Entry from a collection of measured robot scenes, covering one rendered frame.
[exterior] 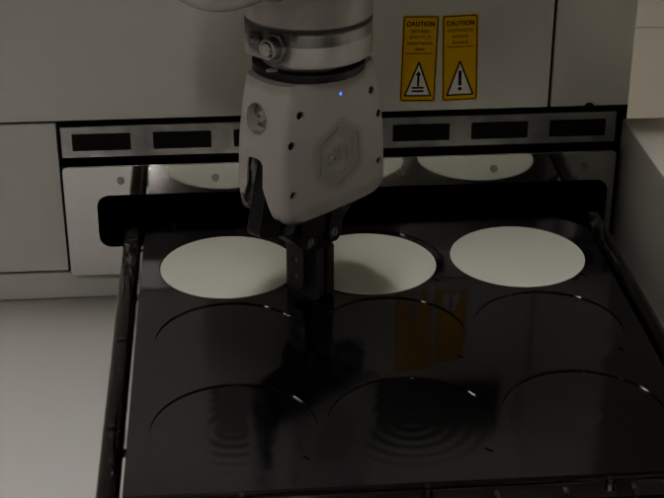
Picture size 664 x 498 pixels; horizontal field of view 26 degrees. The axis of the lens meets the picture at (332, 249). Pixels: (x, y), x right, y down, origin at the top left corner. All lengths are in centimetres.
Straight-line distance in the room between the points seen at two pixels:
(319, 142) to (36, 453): 29
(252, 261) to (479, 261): 17
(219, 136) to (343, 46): 24
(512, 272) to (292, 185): 20
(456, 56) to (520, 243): 15
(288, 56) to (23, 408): 33
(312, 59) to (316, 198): 10
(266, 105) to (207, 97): 20
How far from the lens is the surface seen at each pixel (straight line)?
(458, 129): 115
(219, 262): 107
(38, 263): 119
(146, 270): 107
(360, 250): 108
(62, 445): 102
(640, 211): 113
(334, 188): 97
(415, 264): 107
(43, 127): 114
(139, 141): 114
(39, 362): 112
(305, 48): 91
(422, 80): 113
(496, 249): 109
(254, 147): 94
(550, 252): 110
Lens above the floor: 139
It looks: 27 degrees down
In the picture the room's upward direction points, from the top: straight up
